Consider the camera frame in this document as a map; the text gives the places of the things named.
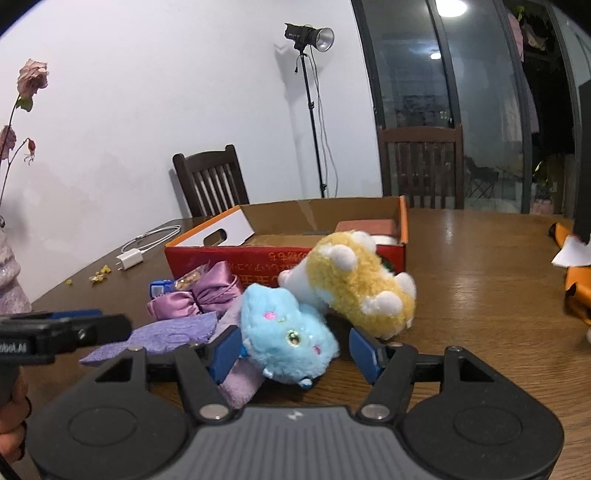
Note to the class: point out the orange object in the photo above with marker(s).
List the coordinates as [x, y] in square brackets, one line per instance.
[579, 281]

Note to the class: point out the dried pink roses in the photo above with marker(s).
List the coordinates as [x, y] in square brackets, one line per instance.
[32, 76]

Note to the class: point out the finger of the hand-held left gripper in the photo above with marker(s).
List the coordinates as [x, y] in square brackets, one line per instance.
[101, 328]
[76, 314]

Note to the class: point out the white cup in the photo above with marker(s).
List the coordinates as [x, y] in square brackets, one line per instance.
[385, 239]

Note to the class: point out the purple satin pouch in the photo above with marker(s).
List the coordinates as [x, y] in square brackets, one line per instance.
[207, 290]

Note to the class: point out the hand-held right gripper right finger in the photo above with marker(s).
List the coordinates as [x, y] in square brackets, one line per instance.
[364, 355]

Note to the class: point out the white paper sheet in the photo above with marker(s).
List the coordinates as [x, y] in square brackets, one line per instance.
[572, 254]

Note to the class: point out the white charger plug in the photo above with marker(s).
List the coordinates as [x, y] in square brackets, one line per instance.
[129, 261]

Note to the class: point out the dark wooden slatted chair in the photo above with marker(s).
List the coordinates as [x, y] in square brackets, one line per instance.
[210, 180]
[420, 166]

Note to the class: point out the yellow white plush toy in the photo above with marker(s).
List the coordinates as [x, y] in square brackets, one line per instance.
[346, 281]

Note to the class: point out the light blue plush toy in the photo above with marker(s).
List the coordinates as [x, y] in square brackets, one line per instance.
[286, 323]

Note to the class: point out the clear snack packet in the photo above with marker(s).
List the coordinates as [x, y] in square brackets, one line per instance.
[188, 279]

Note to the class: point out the yellow crumbs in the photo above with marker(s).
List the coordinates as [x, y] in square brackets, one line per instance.
[100, 274]

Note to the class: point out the black light stand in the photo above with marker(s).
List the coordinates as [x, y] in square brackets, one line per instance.
[314, 120]

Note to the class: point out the pale lilac vase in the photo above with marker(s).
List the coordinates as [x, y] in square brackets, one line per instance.
[11, 277]

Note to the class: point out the small blue object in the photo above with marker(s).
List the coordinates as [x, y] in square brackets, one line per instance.
[159, 288]

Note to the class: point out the glass sliding door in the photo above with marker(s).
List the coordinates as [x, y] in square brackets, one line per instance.
[489, 92]

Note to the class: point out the black studio light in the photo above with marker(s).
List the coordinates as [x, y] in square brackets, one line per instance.
[307, 37]

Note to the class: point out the pale lilac cloth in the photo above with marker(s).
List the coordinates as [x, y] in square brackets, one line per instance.
[242, 385]

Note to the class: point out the person's left hand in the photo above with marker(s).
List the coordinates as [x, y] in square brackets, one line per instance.
[10, 406]

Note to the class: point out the reddish brown block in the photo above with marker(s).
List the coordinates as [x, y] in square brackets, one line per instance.
[364, 227]

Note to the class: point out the red orange cardboard box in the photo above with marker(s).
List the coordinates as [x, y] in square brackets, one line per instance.
[217, 258]

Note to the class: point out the hanging pink clothes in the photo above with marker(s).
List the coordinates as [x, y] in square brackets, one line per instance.
[516, 37]

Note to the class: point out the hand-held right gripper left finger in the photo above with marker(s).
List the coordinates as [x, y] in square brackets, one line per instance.
[226, 355]

